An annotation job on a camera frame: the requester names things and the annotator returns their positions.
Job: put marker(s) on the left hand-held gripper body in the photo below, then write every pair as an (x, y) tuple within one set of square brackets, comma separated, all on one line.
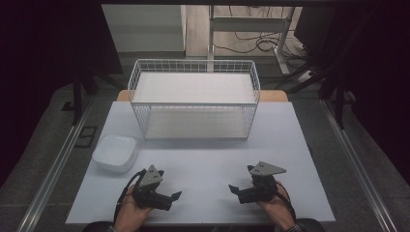
[(151, 180)]

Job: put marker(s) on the white metal desk frame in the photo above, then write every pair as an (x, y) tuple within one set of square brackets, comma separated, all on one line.
[(248, 24)]

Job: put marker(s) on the white power strip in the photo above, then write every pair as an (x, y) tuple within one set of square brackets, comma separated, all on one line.
[(304, 76)]

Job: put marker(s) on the white cabinet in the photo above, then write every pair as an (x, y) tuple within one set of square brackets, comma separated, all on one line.
[(145, 29)]

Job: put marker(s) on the wooden table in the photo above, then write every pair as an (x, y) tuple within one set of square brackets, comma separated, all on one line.
[(275, 96)]

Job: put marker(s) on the black metal stand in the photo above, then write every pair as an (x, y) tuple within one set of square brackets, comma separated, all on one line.
[(338, 96), (77, 96)]

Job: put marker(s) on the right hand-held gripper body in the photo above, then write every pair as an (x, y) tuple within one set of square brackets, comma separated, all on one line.
[(261, 190)]

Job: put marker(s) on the person's left hand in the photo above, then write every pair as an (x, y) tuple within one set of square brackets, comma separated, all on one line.
[(129, 214)]

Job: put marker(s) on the white square plate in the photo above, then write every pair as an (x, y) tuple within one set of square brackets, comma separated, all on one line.
[(114, 152)]

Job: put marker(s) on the aluminium rail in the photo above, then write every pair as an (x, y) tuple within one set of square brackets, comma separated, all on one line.
[(357, 167), (53, 167)]

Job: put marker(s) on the person's right hand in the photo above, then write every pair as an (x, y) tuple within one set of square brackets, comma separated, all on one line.
[(278, 209)]

